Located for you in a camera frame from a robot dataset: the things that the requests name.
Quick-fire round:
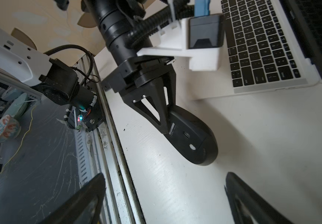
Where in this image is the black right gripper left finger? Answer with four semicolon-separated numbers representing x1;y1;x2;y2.
41;173;106;224

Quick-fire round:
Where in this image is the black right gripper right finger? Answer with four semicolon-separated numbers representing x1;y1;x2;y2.
225;172;292;224

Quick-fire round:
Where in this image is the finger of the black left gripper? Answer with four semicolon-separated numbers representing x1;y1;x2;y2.
121;72;176;134

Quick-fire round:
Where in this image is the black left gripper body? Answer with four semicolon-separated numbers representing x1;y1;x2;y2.
101;56;175;97

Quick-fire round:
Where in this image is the black wireless mouse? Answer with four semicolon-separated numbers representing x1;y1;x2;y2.
164;105;219;166

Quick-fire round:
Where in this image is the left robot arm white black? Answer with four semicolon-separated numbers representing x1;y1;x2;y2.
0;1;194;134

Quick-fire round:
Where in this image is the silver laptop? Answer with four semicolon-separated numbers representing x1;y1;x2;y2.
219;0;322;94

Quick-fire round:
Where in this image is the patterned round bowl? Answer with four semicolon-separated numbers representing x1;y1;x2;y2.
0;114;21;143

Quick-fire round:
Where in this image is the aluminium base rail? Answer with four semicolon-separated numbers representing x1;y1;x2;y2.
74;54;146;224

